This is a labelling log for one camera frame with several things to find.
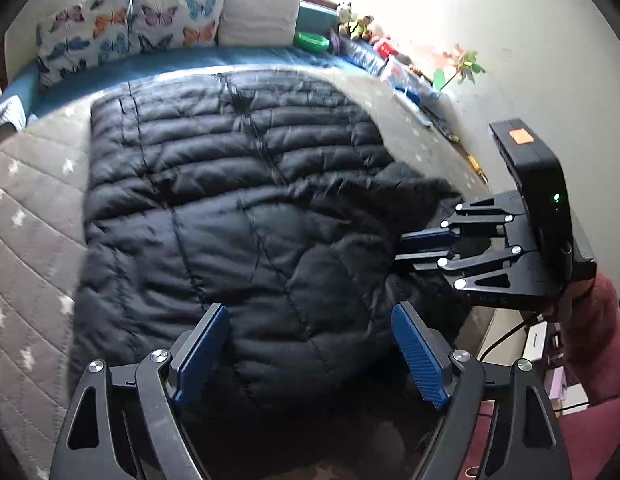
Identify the black puffer jacket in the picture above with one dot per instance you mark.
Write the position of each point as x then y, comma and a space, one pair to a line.
239, 210

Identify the person's maroon clothing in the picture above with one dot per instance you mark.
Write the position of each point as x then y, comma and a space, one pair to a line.
595, 440

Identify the panda plush toy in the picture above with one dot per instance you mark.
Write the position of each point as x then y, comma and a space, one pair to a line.
346, 15

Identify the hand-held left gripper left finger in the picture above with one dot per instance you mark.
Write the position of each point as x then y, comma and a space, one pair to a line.
204, 355

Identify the blue sofa bench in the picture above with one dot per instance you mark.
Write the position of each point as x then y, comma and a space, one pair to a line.
189, 60

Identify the yellow vested plush toy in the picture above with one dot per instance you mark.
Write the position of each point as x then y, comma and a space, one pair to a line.
362, 27

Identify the person's right forearm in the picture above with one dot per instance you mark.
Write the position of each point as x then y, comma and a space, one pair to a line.
600, 340

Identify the red box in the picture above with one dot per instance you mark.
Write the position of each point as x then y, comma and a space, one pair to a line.
385, 46

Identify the checked knit blanket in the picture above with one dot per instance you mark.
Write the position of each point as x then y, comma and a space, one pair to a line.
7, 117

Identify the butterfly print pillow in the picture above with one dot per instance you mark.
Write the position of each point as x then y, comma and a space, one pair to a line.
84, 35
174, 15

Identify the colourful paper pinwheel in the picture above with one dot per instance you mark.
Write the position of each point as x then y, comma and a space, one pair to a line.
465, 65

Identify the clear plastic storage box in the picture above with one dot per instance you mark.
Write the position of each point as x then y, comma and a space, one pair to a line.
405, 77

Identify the white pillow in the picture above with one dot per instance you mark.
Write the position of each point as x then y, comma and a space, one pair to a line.
257, 17

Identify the person's right hand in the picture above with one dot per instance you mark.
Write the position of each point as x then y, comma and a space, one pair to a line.
582, 290

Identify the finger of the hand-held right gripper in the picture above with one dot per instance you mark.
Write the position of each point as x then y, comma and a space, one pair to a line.
420, 262
425, 235

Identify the blue patterned cushion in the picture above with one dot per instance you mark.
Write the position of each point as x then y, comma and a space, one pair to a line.
362, 55

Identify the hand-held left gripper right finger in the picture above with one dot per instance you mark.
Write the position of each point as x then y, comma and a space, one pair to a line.
420, 360

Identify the green bowl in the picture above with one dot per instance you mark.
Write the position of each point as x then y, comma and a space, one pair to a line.
312, 41

